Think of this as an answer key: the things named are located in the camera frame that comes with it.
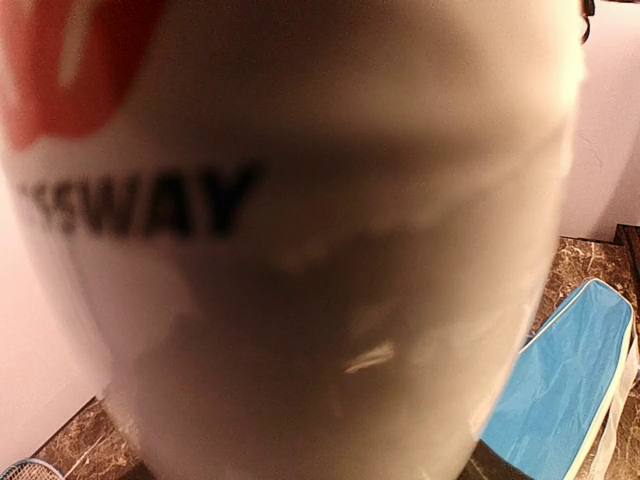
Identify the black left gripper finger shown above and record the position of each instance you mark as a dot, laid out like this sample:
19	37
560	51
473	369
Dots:
485	464

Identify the white shuttlecock tube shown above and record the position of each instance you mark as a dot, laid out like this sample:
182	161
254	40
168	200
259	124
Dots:
293	239

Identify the left blue badminton racket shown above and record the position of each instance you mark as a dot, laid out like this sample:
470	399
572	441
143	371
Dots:
31	469

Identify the blue racket bag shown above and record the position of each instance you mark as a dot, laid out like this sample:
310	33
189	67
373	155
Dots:
568	388

